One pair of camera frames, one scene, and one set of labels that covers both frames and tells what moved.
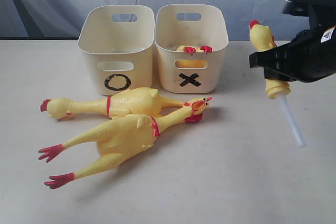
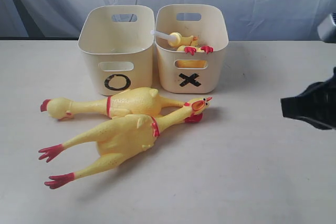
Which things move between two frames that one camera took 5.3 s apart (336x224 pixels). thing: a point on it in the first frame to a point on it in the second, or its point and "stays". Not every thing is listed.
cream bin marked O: x=118 y=41 stays
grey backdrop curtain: x=47 y=6 stays
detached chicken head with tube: x=262 y=40 to x=175 y=39
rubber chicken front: x=121 y=139 stays
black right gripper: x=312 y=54 to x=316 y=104
